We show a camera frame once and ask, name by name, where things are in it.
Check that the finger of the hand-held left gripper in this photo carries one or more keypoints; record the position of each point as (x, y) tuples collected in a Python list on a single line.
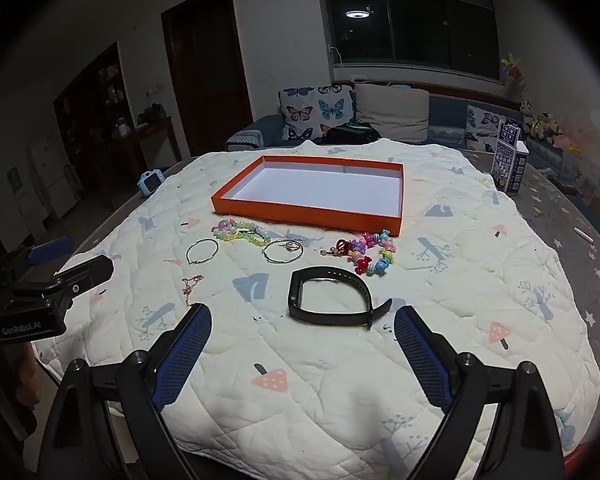
[(87, 270), (50, 251)]

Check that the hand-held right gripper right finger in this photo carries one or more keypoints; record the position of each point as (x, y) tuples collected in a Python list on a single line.
[(422, 360)]

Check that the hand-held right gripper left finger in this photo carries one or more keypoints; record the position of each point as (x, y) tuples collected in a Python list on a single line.
[(185, 355)]

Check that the thin silver bangle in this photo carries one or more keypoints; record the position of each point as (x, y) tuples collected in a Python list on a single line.
[(187, 253), (291, 246)]

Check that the black watch band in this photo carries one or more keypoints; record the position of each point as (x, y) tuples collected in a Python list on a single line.
[(330, 316)]

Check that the orange shallow box tray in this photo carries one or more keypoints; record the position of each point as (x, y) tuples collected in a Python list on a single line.
[(310, 187)]

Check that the person's left hand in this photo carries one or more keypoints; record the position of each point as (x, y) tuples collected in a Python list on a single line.
[(26, 375)]

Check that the white fridge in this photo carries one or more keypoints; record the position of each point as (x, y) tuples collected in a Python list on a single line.
[(50, 180)]

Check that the white quilted printed blanket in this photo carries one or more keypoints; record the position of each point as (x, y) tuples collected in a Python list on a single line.
[(290, 385)]

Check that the dark wooden side table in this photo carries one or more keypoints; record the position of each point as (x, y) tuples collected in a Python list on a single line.
[(145, 145)]

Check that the dark wooden shelf cabinet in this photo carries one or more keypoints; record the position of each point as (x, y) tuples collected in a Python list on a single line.
[(95, 120)]

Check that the white kettle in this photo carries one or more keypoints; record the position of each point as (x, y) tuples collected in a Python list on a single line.
[(122, 127)]

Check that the white stick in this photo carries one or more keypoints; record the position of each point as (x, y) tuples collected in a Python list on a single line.
[(585, 235)]

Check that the blue white printed box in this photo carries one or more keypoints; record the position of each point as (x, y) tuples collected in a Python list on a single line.
[(510, 165)]

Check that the dark wooden door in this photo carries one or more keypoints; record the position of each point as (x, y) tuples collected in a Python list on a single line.
[(205, 75)]

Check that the black backpack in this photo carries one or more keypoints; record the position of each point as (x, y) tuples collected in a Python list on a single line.
[(350, 134)]

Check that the small butterfly print pillow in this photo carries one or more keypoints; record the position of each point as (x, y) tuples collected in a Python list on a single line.
[(485, 127)]

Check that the blue sofa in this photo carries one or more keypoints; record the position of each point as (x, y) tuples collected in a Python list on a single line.
[(445, 120)]

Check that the beige pillow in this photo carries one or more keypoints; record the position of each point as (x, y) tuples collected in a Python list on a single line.
[(392, 112)]

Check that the pile of plush toys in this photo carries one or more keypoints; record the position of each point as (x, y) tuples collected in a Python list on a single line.
[(542, 125)]

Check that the large butterfly print pillow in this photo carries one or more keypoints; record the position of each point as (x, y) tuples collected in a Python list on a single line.
[(310, 112)]

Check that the colourful flower toy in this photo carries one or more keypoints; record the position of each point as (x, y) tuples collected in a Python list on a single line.
[(511, 66)]

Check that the dark window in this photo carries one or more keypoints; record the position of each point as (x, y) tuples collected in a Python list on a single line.
[(415, 25)]

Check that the blue toy camera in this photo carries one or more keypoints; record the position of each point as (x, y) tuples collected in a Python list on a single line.
[(149, 184)]

